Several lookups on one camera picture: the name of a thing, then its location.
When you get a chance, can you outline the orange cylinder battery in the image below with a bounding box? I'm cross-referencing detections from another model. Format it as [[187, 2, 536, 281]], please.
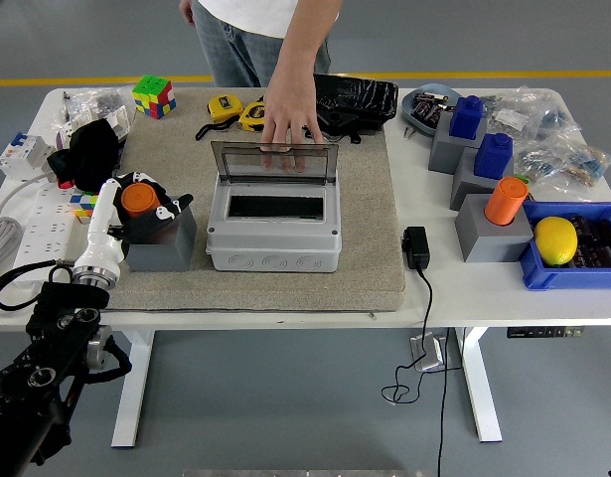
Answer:
[[483, 176, 530, 227], [120, 183, 161, 220]]

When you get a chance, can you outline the yellow tape measure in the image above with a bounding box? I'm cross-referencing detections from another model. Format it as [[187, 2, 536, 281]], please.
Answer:
[[237, 98, 266, 133], [194, 93, 244, 142]]

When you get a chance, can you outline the black power adapter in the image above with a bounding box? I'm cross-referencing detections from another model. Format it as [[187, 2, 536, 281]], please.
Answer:
[[400, 226, 431, 272]]

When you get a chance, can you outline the clear bag of components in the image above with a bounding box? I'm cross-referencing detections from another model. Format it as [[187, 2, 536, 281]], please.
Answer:
[[513, 139, 569, 189], [483, 89, 549, 146], [533, 87, 584, 151], [557, 142, 611, 191]]

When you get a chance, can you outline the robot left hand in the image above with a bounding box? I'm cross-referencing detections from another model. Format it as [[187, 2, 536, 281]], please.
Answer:
[[72, 171, 195, 273]]

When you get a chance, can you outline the large Rubik's cube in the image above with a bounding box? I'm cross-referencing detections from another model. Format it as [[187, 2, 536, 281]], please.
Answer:
[[131, 74, 178, 121]]

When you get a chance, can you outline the black adapter cord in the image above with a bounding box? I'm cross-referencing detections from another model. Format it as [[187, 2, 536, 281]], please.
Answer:
[[380, 266, 466, 477]]

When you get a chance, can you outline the white socket module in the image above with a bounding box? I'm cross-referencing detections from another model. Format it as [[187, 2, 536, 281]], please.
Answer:
[[103, 106, 133, 144]]

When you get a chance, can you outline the grey-brown mat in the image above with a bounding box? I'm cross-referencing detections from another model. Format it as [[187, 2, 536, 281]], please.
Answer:
[[85, 87, 406, 314]]

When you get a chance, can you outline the small Rubik's cube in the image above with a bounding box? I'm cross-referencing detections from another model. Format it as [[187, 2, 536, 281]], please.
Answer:
[[70, 192, 99, 221]]

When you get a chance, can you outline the blue-grey dish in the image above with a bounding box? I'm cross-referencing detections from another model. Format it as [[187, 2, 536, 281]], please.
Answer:
[[400, 83, 463, 137]]

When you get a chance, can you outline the grey holder block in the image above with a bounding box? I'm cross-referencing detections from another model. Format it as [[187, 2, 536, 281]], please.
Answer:
[[124, 202, 198, 273], [453, 193, 534, 264], [448, 147, 516, 214], [426, 117, 488, 176]]

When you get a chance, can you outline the blue bottle-shaped block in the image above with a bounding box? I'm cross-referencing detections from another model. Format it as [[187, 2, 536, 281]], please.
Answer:
[[448, 94, 487, 141], [472, 132, 515, 182]]

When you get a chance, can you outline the blue plastic bin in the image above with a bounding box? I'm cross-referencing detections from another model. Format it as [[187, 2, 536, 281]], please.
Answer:
[[517, 201, 611, 293]]

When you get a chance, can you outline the white table leg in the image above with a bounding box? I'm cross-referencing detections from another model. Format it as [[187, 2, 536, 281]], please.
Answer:
[[453, 327, 504, 444], [109, 331, 156, 449]]

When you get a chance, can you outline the black wrapped case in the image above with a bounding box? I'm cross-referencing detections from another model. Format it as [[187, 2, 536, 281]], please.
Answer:
[[312, 74, 399, 146]]

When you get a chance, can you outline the grey electrical box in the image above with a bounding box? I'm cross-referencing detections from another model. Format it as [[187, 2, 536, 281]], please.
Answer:
[[205, 140, 343, 273]]

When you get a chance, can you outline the person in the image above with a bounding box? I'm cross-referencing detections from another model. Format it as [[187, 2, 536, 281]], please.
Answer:
[[192, 0, 339, 88]]

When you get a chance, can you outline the silver metal bracket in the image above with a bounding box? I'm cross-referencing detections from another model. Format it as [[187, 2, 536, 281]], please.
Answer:
[[407, 334, 448, 374]]

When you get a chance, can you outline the black table control panel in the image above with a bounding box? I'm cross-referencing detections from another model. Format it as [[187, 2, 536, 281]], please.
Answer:
[[506, 326, 586, 340]]

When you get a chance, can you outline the white circuit breaker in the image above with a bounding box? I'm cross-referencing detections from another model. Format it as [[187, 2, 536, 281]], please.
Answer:
[[0, 131, 57, 182]]

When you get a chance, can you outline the white power strip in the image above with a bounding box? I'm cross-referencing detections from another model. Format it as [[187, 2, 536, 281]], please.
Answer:
[[10, 186, 91, 289]]

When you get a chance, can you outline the person's left hand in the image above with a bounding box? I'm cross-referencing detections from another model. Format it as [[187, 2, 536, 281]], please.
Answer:
[[260, 79, 327, 174]]

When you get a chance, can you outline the black cloth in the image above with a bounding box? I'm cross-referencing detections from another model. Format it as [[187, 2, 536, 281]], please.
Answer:
[[46, 118, 122, 194]]

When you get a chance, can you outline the clear bag of screws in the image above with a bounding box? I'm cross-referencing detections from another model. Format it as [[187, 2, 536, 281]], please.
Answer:
[[66, 85, 137, 121]]

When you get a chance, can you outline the yellow lemon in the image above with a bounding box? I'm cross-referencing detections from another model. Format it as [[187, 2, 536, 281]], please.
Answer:
[[533, 216, 579, 267]]

